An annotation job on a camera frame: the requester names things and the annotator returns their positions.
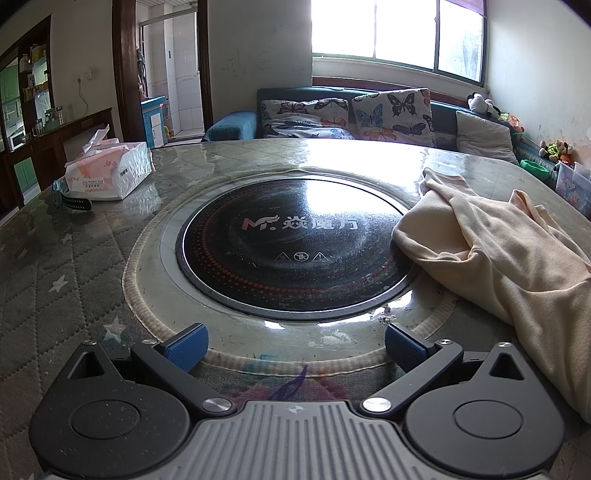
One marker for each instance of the brown plush bear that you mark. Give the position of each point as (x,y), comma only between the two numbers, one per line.
(565,150)

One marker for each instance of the teal sofa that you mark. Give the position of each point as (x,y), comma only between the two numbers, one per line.
(231,124)

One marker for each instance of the white microwave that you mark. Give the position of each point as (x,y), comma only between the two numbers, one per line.
(16,140)

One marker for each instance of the brown wooden door frame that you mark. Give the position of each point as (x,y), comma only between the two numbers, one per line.
(122,69)

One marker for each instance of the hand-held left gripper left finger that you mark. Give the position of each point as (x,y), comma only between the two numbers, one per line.
(189,345)

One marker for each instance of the blue and white small cabinet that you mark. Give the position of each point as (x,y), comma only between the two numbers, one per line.
(152,122)

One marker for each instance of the dark wooden cabinet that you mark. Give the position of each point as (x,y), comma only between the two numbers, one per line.
(46,143)

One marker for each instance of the clear plastic storage box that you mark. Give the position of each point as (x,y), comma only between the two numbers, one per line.
(575,189)

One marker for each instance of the blue and black smartwatch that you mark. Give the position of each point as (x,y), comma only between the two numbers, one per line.
(76,203)

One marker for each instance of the grey pillow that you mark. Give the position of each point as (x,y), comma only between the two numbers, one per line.
(485,136)

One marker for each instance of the white wall socket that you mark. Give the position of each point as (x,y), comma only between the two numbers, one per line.
(84,76)

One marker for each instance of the panda plush toy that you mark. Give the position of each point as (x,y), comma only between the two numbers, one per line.
(480,104)

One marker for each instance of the round black induction cooktop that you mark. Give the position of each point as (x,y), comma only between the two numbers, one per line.
(295,258)

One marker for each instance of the large butterfly print cushion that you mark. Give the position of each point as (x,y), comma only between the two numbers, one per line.
(392,115)

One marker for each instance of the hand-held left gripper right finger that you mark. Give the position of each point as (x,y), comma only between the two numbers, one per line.
(404,345)

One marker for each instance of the purple curtain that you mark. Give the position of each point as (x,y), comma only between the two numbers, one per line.
(471,5)

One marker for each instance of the pink and green plush toy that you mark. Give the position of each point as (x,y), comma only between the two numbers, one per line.
(512,122)

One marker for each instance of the green plastic bowl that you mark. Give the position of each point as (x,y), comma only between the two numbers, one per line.
(535,167)

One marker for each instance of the cream garment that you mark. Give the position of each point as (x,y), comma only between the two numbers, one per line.
(508,258)

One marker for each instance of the white tissue pack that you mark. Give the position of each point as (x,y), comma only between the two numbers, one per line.
(120,170)

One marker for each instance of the window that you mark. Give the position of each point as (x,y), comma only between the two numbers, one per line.
(397,32)

